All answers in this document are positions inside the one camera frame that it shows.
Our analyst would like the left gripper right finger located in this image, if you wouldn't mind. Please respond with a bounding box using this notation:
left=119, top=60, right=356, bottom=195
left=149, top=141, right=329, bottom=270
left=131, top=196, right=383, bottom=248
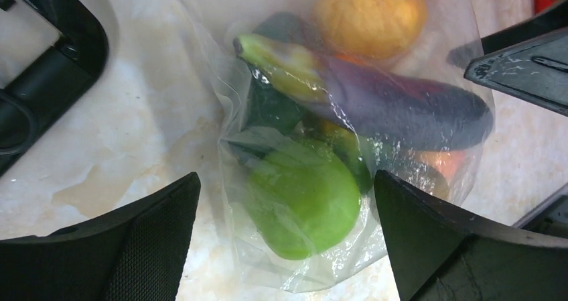
left=374, top=170, right=567, bottom=300

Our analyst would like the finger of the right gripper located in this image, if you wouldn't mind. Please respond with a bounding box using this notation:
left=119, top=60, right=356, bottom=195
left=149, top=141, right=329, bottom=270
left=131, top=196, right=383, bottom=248
left=447, top=0, right=567, bottom=116

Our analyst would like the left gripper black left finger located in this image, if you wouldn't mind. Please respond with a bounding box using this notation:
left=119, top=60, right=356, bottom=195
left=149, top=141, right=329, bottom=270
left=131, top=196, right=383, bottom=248
left=1, top=172, right=201, bottom=300

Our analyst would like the green toy apple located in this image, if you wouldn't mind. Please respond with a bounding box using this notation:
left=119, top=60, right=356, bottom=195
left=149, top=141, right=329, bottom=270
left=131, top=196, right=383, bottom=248
left=245, top=139, right=361, bottom=261

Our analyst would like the purple toy eggplant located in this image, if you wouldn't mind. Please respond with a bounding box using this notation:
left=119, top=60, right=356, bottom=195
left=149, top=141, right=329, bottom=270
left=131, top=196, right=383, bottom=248
left=233, top=33, right=494, bottom=151

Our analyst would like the dark green toy vegetable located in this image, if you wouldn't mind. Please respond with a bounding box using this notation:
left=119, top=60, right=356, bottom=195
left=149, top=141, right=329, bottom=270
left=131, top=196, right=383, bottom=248
left=241, top=11, right=326, bottom=135

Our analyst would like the clear zip top bag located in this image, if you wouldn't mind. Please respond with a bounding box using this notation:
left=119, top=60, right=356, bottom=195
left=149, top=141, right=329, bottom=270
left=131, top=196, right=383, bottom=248
left=180, top=0, right=494, bottom=293

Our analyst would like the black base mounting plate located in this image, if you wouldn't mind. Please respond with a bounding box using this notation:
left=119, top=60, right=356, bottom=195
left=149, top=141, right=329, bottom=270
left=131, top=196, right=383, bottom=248
left=513, top=184, right=567, bottom=239

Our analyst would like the black poker chip case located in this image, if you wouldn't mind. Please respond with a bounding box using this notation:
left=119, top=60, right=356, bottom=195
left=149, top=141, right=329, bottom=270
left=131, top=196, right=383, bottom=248
left=1, top=0, right=109, bottom=174

